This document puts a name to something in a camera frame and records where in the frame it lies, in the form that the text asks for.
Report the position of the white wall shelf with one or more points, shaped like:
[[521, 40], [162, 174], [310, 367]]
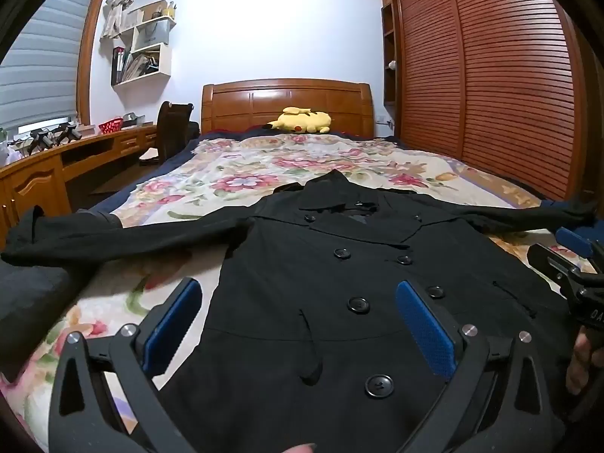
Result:
[[163, 59]]

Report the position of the navy blue cloth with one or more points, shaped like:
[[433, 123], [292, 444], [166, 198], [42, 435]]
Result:
[[552, 205]]

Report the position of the red basket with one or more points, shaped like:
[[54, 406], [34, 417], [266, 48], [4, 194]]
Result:
[[111, 126]]

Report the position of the wooden bed headboard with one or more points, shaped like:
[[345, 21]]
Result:
[[245, 104]]

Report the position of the white hanging cloth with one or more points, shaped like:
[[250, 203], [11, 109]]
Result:
[[115, 14]]

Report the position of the wooden louvred wardrobe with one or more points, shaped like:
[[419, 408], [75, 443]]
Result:
[[509, 80]]

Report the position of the bed with floral bedspread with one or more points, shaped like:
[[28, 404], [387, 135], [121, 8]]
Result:
[[245, 160]]

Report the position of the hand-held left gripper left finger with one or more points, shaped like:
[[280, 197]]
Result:
[[172, 325]]

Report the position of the wooden desk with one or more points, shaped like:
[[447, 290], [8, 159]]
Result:
[[33, 184]]

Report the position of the white plastic bag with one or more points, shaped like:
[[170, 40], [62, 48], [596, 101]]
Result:
[[4, 148]]

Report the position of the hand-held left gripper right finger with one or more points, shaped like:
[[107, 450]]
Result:
[[424, 330]]

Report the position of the dark grey cloth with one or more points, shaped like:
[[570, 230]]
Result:
[[33, 302]]

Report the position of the grey box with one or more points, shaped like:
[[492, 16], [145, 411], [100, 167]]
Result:
[[133, 119]]

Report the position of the person's right hand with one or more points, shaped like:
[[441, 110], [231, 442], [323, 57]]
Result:
[[583, 363]]

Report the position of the window with grey blind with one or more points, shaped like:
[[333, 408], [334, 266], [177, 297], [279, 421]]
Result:
[[42, 66]]

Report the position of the person's left hand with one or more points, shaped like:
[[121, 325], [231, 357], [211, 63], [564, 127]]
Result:
[[297, 449]]

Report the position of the black coat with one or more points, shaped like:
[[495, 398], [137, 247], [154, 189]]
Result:
[[302, 264]]

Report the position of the black device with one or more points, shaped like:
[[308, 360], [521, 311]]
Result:
[[67, 133], [40, 140]]

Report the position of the black binder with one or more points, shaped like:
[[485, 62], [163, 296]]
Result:
[[117, 63]]

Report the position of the dark brown chair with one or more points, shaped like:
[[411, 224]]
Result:
[[172, 122]]

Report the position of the yellow plush toy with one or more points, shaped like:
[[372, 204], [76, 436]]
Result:
[[302, 121]]

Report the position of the grey paper bag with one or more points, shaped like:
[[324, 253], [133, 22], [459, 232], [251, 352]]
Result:
[[153, 32]]

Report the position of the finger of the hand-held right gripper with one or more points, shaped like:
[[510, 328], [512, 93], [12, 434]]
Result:
[[549, 264], [573, 241]]

